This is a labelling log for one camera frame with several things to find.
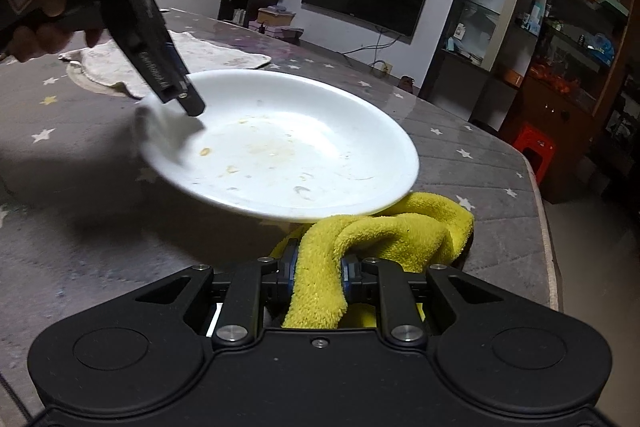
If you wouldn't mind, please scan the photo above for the yellow cloth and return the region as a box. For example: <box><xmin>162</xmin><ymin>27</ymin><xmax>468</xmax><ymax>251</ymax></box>
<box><xmin>269</xmin><ymin>192</ymin><xmax>475</xmax><ymax>329</ymax></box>

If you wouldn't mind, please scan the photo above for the white rag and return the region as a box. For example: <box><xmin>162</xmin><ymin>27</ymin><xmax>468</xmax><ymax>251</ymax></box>
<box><xmin>58</xmin><ymin>30</ymin><xmax>273</xmax><ymax>100</ymax></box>

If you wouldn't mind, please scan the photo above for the pink flat box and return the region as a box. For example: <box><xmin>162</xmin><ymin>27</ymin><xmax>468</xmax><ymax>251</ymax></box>
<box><xmin>248</xmin><ymin>20</ymin><xmax>304</xmax><ymax>41</ymax></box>

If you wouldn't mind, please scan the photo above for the grey star-print table cover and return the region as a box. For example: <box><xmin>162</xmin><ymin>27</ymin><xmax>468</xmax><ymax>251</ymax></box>
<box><xmin>0</xmin><ymin>7</ymin><xmax>560</xmax><ymax>408</ymax></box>

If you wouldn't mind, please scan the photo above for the red plastic stool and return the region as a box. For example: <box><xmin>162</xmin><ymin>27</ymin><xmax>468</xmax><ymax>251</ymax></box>
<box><xmin>510</xmin><ymin>122</ymin><xmax>557</xmax><ymax>186</ymax></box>

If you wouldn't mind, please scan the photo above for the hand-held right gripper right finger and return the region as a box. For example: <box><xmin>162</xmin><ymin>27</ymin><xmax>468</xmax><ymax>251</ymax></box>
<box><xmin>341</xmin><ymin>255</ymin><xmax>507</xmax><ymax>349</ymax></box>

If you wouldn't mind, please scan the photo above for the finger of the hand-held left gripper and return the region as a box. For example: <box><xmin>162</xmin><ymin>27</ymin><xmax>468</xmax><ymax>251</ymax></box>
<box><xmin>172</xmin><ymin>74</ymin><xmax>207</xmax><ymax>118</ymax></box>

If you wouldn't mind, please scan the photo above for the brown wooden cabinet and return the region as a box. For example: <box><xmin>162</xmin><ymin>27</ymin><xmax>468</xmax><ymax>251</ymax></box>
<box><xmin>499</xmin><ymin>0</ymin><xmax>640</xmax><ymax>204</ymax></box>

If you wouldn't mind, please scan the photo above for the glass door cabinet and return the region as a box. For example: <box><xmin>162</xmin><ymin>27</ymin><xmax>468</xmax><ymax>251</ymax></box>
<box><xmin>421</xmin><ymin>0</ymin><xmax>540</xmax><ymax>108</ymax></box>

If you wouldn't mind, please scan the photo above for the cardboard box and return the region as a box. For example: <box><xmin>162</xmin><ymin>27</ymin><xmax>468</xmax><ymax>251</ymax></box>
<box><xmin>256</xmin><ymin>7</ymin><xmax>297</xmax><ymax>28</ymax></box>

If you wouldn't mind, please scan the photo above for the white plate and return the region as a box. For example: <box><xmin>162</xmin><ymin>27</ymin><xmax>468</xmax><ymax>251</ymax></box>
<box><xmin>136</xmin><ymin>69</ymin><xmax>420</xmax><ymax>224</ymax></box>

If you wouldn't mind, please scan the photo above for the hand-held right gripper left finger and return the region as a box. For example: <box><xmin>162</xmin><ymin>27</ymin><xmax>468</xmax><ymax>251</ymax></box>
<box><xmin>134</xmin><ymin>246</ymin><xmax>302</xmax><ymax>349</ymax></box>

